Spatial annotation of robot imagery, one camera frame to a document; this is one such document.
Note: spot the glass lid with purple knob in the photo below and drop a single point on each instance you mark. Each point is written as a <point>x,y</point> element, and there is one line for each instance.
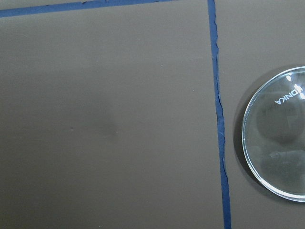
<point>273,134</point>

